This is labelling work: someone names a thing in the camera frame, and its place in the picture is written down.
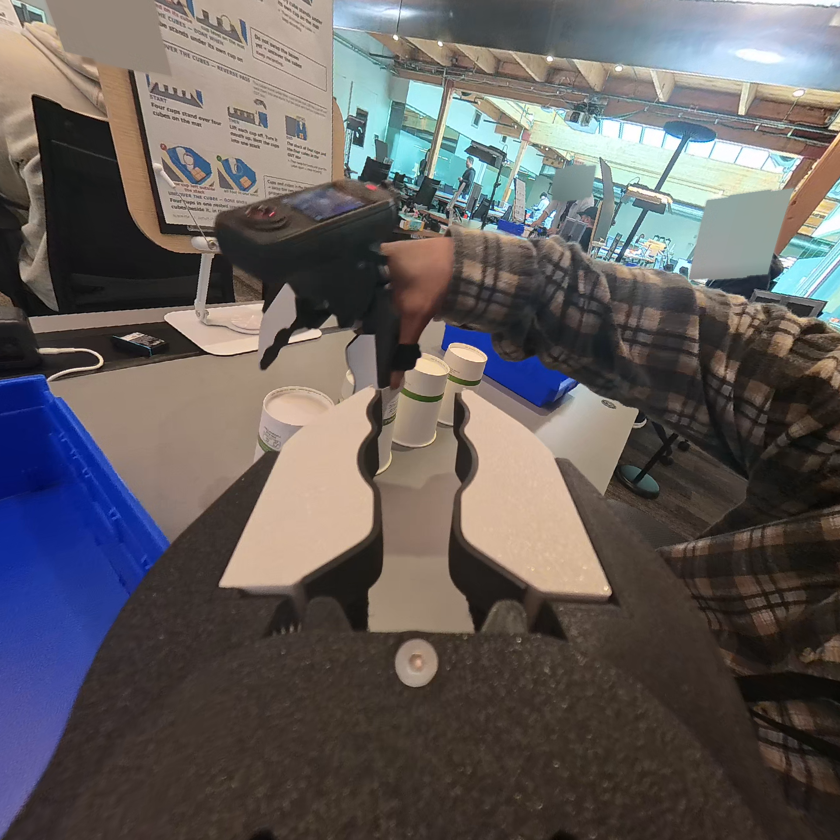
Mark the person's right forearm plaid sleeve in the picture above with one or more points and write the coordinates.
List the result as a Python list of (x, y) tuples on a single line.
[(590, 308)]

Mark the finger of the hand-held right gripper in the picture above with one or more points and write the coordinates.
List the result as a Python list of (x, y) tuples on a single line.
[(362, 361), (275, 321)]

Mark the white paper cup green band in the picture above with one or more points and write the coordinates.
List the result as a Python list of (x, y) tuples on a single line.
[(467, 367), (420, 420), (289, 410), (387, 446)]

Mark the black office chair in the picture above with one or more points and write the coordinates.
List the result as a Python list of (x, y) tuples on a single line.
[(85, 229)]

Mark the small black battery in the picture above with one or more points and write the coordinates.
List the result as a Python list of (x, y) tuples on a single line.
[(139, 344)]

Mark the black charger box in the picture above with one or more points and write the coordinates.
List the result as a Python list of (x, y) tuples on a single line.
[(16, 341)]

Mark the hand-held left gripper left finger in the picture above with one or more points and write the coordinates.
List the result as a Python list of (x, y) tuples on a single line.
[(308, 499)]

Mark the blue plastic bin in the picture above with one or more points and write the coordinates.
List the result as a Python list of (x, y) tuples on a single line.
[(65, 558), (525, 380)]

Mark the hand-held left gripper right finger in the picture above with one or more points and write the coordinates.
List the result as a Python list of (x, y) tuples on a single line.
[(525, 512)]

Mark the wooden document board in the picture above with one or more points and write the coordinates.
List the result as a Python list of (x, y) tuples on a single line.
[(121, 164)]

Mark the ceiling projector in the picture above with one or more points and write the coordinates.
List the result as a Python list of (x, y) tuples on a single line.
[(581, 115)]

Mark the printed instruction sheet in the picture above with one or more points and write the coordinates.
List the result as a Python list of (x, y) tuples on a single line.
[(229, 79)]

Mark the white document stand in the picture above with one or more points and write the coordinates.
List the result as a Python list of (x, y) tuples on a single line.
[(216, 331)]

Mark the person's plaid shirt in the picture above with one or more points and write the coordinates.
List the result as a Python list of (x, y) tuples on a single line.
[(774, 623)]

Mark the black stand with round base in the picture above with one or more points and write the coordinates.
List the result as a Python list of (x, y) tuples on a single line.
[(638, 482)]

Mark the person's right hand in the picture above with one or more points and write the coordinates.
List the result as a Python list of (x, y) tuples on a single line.
[(417, 282)]

